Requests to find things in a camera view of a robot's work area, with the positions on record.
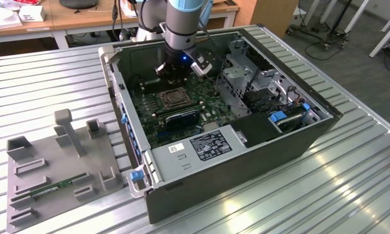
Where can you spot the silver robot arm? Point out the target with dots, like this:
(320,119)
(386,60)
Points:
(181,26)

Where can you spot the silver metal drive cage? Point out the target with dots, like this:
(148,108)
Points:
(236,83)

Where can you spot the green motherboard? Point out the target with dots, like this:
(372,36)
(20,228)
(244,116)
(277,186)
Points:
(211,107)

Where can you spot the black graphics card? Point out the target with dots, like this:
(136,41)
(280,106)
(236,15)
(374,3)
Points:
(181,119)

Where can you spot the silver chipset heatsink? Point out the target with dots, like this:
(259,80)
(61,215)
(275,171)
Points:
(211,126)

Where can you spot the black disk bay block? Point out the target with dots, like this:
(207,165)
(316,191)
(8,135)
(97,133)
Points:
(260,97)

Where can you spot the wooden desk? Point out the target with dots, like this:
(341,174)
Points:
(36,26)
(93,17)

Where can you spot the wooden cabinet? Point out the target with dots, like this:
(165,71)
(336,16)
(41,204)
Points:
(273,17)

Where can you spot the black plastic shroud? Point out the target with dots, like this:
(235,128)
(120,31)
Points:
(257,129)

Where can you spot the blue disk carrier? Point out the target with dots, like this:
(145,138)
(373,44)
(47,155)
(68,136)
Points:
(277,117)

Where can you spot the dark round object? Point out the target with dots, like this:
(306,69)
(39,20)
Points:
(77,3)

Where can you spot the silver power supply unit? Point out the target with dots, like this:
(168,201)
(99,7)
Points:
(175,168)

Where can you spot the white box with label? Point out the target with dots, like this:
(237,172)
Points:
(32,13)

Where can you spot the dark grey PC case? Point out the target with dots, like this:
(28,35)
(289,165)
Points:
(231,185)

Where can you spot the red white package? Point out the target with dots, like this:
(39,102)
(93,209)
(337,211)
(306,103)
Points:
(25,2)

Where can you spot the black wheeled stand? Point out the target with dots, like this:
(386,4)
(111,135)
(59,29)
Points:
(340,14)

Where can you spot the plain white box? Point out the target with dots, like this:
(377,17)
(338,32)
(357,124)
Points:
(4,19)

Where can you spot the grey parts rack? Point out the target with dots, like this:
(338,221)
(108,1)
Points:
(61,175)

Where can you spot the green RAM stick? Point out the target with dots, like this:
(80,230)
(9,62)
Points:
(52,187)

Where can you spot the small grey wrist camera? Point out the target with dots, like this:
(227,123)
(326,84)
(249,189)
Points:
(160,68)

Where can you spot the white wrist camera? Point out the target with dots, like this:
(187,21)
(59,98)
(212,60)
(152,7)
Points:
(201,64)

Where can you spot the white desk frame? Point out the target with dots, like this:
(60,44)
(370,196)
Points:
(357,13)

